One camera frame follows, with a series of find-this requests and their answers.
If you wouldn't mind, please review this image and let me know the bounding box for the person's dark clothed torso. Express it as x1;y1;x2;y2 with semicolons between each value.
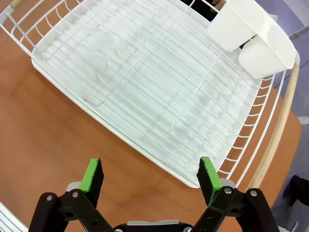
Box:
189;0;226;22

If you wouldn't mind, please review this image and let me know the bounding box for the white wire dish rack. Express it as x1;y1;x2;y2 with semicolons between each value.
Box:
0;0;301;194

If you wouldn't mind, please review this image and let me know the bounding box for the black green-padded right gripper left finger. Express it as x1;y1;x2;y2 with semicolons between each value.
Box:
28;158;114;232

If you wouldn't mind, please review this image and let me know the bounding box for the white plastic drip tray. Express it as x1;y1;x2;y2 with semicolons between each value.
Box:
31;0;263;189

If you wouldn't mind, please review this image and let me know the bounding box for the white plastic cutlery holder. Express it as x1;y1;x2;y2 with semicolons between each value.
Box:
207;0;297;80

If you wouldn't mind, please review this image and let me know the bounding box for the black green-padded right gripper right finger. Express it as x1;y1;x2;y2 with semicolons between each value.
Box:
190;157;278;232

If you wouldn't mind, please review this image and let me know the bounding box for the black fabric item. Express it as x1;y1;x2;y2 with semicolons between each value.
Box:
282;175;309;206

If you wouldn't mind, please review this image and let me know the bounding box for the gray metal pole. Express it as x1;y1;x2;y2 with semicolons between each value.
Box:
289;26;309;40

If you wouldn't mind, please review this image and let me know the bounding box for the white slotted mounting plate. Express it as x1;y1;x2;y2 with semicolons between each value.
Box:
0;202;29;232

